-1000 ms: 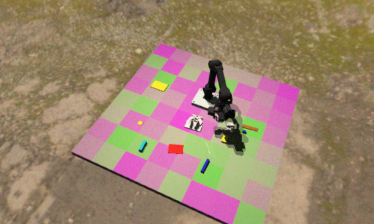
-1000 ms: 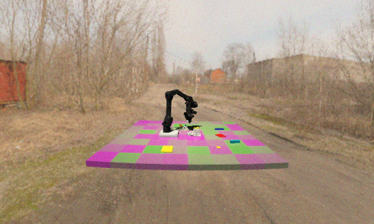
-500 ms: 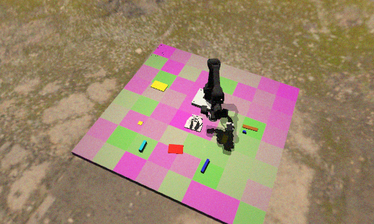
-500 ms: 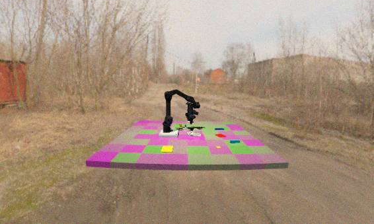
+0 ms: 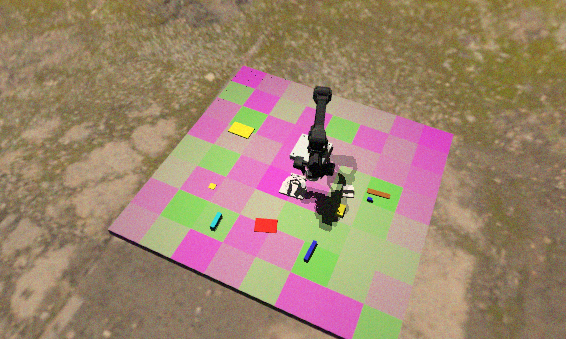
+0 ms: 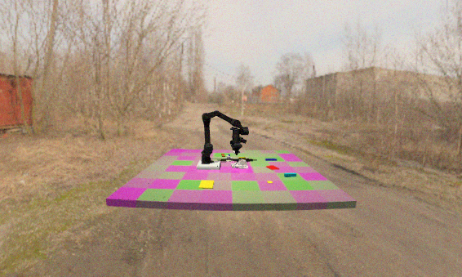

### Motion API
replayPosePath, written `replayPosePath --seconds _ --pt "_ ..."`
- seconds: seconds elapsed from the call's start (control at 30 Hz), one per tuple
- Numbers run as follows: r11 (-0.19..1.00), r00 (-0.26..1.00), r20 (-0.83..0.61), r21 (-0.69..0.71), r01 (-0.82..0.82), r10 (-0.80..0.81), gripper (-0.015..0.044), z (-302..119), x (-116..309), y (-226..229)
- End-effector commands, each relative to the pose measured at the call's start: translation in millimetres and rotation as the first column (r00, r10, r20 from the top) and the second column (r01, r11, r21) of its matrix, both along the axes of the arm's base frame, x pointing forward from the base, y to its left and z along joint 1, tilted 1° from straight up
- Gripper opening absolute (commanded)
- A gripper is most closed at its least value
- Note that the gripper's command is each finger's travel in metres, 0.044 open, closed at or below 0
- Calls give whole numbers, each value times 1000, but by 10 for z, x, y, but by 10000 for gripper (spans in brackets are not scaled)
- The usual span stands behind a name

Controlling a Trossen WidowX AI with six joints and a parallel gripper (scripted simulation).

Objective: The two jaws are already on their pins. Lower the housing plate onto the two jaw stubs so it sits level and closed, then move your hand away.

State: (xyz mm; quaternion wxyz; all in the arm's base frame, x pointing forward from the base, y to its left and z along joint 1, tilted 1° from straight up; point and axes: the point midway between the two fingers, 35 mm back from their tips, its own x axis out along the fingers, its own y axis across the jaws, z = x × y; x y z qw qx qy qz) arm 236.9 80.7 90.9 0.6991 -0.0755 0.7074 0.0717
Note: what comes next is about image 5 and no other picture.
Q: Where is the red flat rectangular plate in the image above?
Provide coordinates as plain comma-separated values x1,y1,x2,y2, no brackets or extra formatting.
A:
254,218,277,233

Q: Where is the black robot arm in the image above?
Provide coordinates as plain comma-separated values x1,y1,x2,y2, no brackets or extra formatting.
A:
306,86,332,178

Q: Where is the teal rectangular bar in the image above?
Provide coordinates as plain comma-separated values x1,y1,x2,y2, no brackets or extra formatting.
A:
210,212,222,230

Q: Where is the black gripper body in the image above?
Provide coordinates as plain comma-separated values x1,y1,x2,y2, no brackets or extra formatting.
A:
293,156,335,176

